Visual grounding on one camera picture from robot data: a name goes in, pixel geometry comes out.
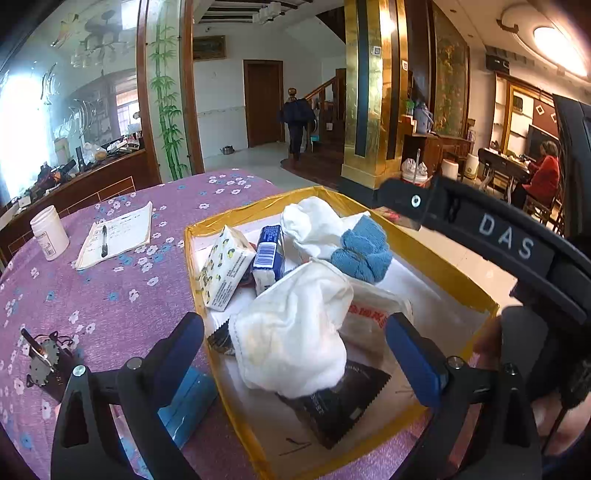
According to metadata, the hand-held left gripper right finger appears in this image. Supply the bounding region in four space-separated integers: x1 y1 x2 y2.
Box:
385 311 543 480

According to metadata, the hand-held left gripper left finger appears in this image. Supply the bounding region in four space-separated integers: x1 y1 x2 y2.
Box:
50 311 206 480

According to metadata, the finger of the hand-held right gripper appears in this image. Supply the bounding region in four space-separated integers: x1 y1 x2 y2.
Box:
374 178 439 230

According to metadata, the white soft tissue pack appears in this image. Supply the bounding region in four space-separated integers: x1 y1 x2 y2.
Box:
339 277 414 365

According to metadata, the blue towel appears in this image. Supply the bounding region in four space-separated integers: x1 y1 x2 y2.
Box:
330 216 393 284

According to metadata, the yellow cardboard box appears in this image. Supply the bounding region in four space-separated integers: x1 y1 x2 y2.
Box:
184 185 502 480

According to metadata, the black wipe packet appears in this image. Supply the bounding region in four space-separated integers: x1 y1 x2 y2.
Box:
207 320 392 450

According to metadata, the lemon print tissue pack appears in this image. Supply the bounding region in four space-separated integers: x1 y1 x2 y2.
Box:
198 225 257 311

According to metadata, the large white cloth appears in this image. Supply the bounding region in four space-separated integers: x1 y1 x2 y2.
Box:
228 258 355 398

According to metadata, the blue tissue pack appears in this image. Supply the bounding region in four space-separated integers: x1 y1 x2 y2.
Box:
252 224 286 296

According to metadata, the person's right hand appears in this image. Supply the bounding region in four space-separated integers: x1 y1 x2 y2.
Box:
471 316 504 370

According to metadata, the white plastic bag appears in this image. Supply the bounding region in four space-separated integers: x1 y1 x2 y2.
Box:
401 157 428 185

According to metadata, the blue flat packet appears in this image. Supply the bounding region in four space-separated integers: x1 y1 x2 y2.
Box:
157 367 219 450

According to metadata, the purple floral tablecloth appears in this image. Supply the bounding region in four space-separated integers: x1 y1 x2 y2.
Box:
0 168 430 480

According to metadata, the blue jug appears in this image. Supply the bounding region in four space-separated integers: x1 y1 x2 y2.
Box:
413 102 435 134

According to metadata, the golden pillar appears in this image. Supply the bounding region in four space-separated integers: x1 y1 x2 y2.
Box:
341 0 409 190

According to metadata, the wooden staircase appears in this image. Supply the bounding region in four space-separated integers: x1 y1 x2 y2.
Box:
281 68 347 185

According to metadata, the white paper notebook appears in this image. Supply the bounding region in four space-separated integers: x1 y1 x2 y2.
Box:
75 202 154 271

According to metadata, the brown wooden door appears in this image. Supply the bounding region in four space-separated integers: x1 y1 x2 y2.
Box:
243 60 284 148

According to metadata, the white plastic jar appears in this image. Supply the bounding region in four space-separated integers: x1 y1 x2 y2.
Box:
30 205 70 261

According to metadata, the cluttered wooden counter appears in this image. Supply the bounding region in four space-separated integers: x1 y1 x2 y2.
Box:
0 148 162 259

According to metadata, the oval ceiling lamp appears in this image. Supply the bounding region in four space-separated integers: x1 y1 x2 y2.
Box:
531 25 589 77

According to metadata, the bamboo painted panel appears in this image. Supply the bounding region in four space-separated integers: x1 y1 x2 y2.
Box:
148 0 192 181

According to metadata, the black gear device with wires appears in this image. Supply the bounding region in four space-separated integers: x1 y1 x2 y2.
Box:
19 329 79 403

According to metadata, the framed wall picture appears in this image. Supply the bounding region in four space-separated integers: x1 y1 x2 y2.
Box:
191 36 228 61

